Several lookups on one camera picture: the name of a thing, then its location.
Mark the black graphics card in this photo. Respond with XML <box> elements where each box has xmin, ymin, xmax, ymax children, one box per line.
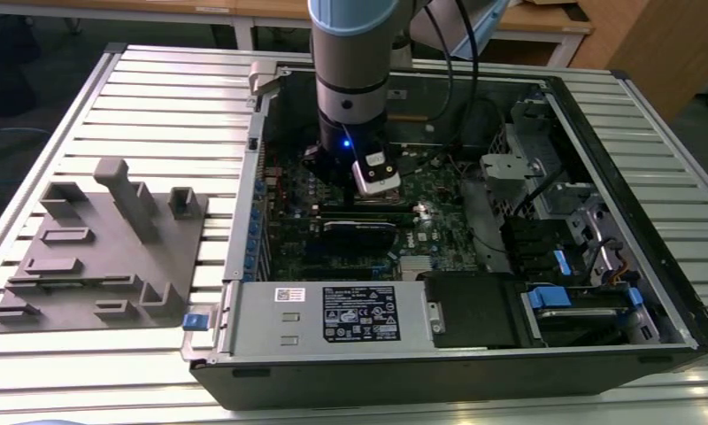
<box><xmin>318</xmin><ymin>219</ymin><xmax>400</xmax><ymax>267</ymax></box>

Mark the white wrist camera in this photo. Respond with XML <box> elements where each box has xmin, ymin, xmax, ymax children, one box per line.
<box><xmin>350</xmin><ymin>150</ymin><xmax>404</xmax><ymax>196</ymax></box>

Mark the black and grey PC case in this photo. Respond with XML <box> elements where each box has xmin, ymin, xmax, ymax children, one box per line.
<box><xmin>179</xmin><ymin>59</ymin><xmax>708</xmax><ymax>411</ymax></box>

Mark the black plastic shroud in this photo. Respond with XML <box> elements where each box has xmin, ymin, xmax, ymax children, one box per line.
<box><xmin>422</xmin><ymin>270</ymin><xmax>532</xmax><ymax>350</ymax></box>

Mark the small silver heatsink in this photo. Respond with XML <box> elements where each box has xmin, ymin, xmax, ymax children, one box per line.
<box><xmin>397</xmin><ymin>255</ymin><xmax>436</xmax><ymax>273</ymax></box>

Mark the coloured wire bundle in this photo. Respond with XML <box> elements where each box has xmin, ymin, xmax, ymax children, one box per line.
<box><xmin>600</xmin><ymin>259</ymin><xmax>633</xmax><ymax>284</ymax></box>

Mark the perforated metal drive cage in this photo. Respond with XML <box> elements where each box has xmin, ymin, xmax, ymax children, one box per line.
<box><xmin>486</xmin><ymin>97</ymin><xmax>573</xmax><ymax>222</ymax></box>

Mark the hard disk in blue carrier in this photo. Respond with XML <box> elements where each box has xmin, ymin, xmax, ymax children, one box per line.
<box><xmin>521</xmin><ymin>285</ymin><xmax>641</xmax><ymax>349</ymax></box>

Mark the grey power supply unit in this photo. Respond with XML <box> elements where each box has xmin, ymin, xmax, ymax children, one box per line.
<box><xmin>210</xmin><ymin>279</ymin><xmax>438</xmax><ymax>356</ymax></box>

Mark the wooden cabinet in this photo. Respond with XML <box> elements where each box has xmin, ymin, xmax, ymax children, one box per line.
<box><xmin>569</xmin><ymin>0</ymin><xmax>708</xmax><ymax>123</ymax></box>

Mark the wooden desk white frame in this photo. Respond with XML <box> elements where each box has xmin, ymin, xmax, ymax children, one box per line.
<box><xmin>229</xmin><ymin>0</ymin><xmax>597</xmax><ymax>68</ymax></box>
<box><xmin>0</xmin><ymin>0</ymin><xmax>254</xmax><ymax>52</ymax></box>

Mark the black drive bay block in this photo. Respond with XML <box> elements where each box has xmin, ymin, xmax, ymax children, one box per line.
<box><xmin>498</xmin><ymin>217</ymin><xmax>577</xmax><ymax>274</ymax></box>

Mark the grey case latch handle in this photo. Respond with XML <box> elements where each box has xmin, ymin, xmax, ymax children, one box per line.
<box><xmin>248</xmin><ymin>60</ymin><xmax>282</xmax><ymax>97</ymax></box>

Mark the silver metal bracket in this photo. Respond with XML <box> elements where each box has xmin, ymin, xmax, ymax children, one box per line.
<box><xmin>478</xmin><ymin>152</ymin><xmax>549</xmax><ymax>196</ymax></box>

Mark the CPU socket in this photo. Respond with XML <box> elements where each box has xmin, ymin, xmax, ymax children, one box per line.
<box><xmin>353</xmin><ymin>188</ymin><xmax>406</xmax><ymax>207</ymax></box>

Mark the grey parts rack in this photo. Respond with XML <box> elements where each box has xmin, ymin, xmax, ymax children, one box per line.
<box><xmin>0</xmin><ymin>158</ymin><xmax>210</xmax><ymax>336</ymax></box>

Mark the green motherboard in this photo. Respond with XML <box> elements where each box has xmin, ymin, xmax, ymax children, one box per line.
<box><xmin>257</xmin><ymin>143</ymin><xmax>485</xmax><ymax>284</ymax></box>

